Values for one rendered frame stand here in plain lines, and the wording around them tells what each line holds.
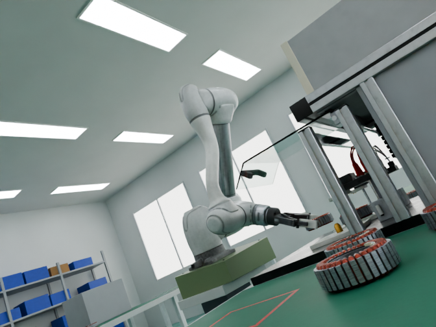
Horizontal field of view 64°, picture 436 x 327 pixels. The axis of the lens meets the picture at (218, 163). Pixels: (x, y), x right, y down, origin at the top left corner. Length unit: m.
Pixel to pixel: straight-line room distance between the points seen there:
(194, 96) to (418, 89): 1.02
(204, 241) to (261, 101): 5.04
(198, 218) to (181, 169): 5.82
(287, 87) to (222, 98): 4.69
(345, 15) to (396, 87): 0.27
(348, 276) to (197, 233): 1.25
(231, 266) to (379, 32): 1.04
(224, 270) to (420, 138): 0.98
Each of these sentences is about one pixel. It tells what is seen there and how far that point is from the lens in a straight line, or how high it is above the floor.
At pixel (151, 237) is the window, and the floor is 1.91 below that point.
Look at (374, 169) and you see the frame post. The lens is 0.85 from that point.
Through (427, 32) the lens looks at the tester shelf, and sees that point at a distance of 0.85.
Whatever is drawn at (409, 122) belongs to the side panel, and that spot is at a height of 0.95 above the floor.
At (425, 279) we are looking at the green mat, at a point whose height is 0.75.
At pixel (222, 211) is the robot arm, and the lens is 1.35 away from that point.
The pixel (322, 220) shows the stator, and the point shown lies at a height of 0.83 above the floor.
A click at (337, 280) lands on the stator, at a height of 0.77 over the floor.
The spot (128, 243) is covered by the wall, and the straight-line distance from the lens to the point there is 8.89.
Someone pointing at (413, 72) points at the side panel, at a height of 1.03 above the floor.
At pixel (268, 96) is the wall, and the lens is 6.47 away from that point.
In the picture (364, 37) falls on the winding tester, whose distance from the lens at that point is 0.99.
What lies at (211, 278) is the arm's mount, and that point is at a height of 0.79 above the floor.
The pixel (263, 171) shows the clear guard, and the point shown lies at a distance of 1.11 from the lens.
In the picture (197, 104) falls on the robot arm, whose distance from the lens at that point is 1.60.
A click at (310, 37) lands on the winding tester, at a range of 1.03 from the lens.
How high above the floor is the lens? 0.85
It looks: 14 degrees up
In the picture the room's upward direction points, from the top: 24 degrees counter-clockwise
